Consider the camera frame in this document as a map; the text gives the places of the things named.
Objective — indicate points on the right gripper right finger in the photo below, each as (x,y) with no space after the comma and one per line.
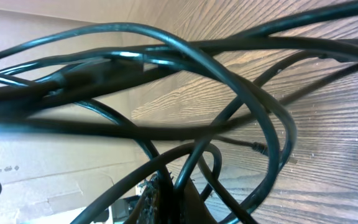
(193,208)

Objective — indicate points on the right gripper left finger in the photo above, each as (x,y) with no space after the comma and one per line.
(147,209)

